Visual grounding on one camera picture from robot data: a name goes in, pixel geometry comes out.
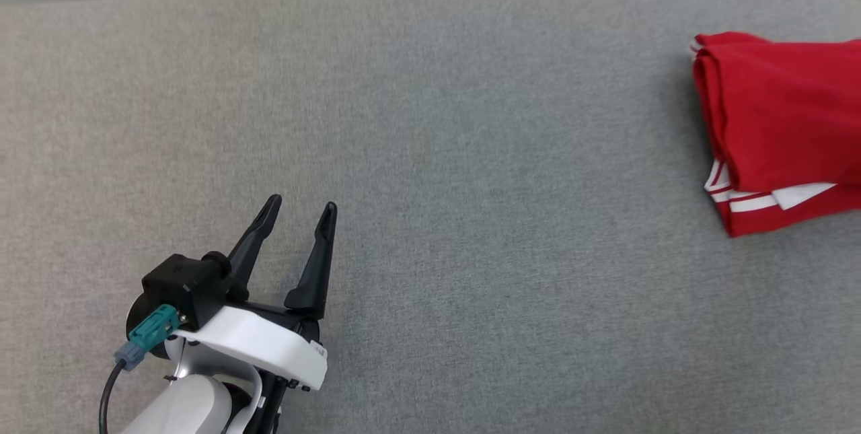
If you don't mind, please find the left camera cable teal connector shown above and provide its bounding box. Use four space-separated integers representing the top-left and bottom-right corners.
100 305 182 434

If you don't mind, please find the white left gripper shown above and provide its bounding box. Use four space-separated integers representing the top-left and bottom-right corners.
176 194 338 393

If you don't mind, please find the red Bulls 23 jersey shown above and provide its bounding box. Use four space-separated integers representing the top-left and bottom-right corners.
689 32 861 238

